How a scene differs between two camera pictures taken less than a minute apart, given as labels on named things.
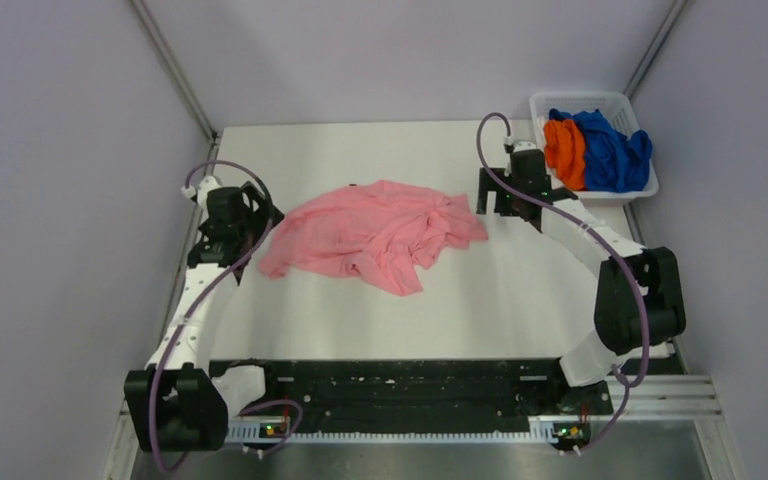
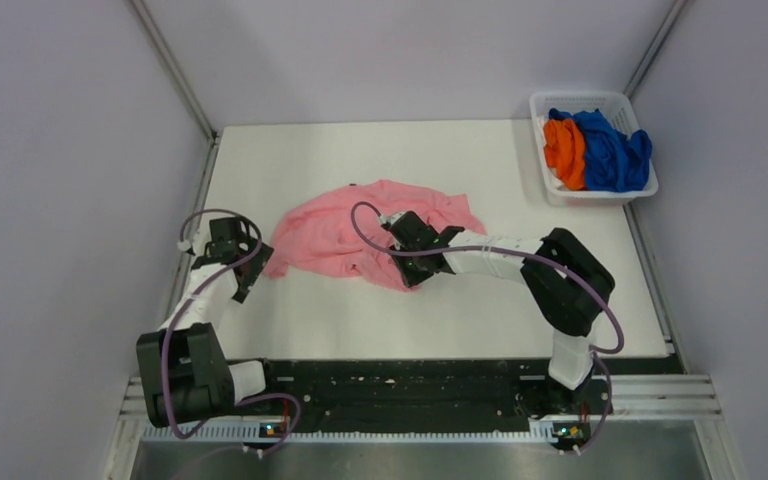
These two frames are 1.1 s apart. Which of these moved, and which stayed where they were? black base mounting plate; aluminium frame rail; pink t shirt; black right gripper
Moved: black right gripper
Stayed: black base mounting plate; pink t shirt; aluminium frame rail
